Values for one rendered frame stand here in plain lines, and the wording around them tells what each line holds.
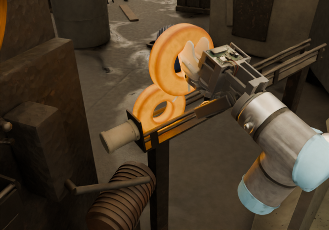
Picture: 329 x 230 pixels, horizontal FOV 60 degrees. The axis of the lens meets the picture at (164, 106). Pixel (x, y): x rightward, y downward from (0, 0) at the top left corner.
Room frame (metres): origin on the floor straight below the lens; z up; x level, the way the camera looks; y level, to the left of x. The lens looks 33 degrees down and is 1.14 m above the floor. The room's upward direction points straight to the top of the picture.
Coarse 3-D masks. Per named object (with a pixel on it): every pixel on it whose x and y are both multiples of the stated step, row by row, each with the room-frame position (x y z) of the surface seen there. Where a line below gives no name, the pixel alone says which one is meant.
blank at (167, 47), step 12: (180, 24) 0.58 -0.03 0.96; (168, 36) 0.55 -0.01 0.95; (180, 36) 0.55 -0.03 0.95; (192, 36) 0.57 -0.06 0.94; (204, 36) 0.59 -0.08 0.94; (156, 48) 0.54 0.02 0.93; (168, 48) 0.54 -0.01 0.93; (180, 48) 0.55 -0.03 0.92; (156, 60) 0.52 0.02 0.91; (168, 60) 0.54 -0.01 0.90; (156, 72) 0.52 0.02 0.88; (168, 72) 0.54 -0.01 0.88; (180, 72) 0.58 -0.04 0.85; (156, 84) 0.54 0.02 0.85; (168, 84) 0.53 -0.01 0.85; (180, 84) 0.55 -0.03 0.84
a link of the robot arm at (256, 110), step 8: (256, 96) 0.39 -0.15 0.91; (264, 96) 0.39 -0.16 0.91; (272, 96) 0.39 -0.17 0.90; (248, 104) 0.38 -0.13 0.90; (256, 104) 0.38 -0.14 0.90; (264, 104) 0.38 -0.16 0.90; (272, 104) 0.37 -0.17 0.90; (280, 104) 0.38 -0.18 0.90; (240, 112) 0.39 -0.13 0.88; (248, 112) 0.38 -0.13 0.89; (256, 112) 0.37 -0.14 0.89; (264, 112) 0.36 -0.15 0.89; (272, 112) 0.36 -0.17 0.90; (240, 120) 0.38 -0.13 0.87; (248, 120) 0.37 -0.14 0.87; (256, 120) 0.36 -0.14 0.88; (264, 120) 0.41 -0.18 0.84; (248, 128) 0.36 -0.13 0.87; (256, 128) 0.35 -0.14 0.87
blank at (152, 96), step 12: (144, 96) 0.62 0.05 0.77; (156, 96) 0.63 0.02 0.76; (168, 96) 0.65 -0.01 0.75; (180, 96) 0.67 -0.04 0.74; (144, 108) 0.61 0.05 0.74; (168, 108) 0.67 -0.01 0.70; (180, 108) 0.67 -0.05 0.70; (144, 120) 0.61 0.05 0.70; (156, 120) 0.64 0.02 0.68; (144, 132) 0.61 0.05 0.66
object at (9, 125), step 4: (0, 120) 0.33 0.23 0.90; (4, 120) 0.33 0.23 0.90; (0, 124) 0.32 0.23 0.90; (4, 124) 0.32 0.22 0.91; (8, 124) 0.32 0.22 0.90; (0, 128) 0.32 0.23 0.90; (4, 128) 0.31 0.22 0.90; (8, 128) 0.32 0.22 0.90; (0, 140) 0.32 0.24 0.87; (4, 140) 0.32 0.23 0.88; (8, 140) 0.32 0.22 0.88; (12, 140) 0.32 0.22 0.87; (0, 144) 0.32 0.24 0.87; (4, 144) 0.32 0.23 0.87; (8, 144) 0.32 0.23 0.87; (12, 144) 0.32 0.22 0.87
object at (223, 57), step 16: (224, 48) 0.49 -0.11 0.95; (208, 64) 0.47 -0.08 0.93; (224, 64) 0.44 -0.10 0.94; (240, 64) 0.45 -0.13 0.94; (208, 80) 0.46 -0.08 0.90; (224, 80) 0.45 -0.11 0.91; (240, 80) 0.44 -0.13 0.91; (256, 80) 0.41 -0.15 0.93; (208, 96) 0.45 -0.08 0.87; (240, 96) 0.42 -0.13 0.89
